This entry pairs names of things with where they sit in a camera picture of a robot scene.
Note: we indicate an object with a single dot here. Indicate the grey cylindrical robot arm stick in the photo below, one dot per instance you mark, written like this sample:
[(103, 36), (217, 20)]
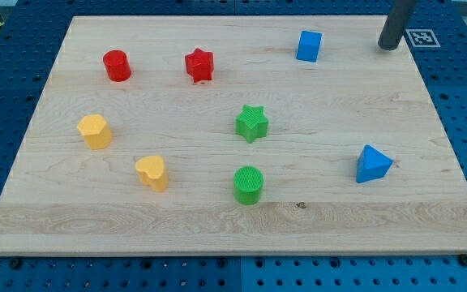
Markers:
[(395, 24)]

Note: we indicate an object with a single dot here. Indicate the blue triangle block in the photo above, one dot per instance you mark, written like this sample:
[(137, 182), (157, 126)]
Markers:
[(371, 164)]

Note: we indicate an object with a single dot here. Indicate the green star block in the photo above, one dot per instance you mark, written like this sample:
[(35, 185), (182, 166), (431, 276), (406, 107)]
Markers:
[(251, 123)]

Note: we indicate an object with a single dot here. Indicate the green cylinder block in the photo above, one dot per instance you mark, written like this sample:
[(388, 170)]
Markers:
[(247, 185)]

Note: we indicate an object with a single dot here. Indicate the wooden board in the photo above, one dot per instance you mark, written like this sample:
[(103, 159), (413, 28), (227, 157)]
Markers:
[(64, 199)]

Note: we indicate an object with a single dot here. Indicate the yellow heart block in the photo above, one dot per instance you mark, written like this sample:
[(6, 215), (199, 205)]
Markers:
[(152, 172)]

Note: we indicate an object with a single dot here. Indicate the red star block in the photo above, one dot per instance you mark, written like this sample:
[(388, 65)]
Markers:
[(200, 65)]

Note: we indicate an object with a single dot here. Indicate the blue cube block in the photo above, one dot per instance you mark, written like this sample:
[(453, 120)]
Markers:
[(308, 46)]

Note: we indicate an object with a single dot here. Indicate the yellow hexagon block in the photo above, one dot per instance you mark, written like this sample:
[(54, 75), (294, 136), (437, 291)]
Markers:
[(95, 131)]

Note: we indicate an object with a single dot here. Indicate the red cylinder block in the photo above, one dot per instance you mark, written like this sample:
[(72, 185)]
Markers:
[(117, 65)]

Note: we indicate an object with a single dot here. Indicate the white fiducial marker tag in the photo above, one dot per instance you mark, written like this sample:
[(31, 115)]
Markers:
[(422, 38)]

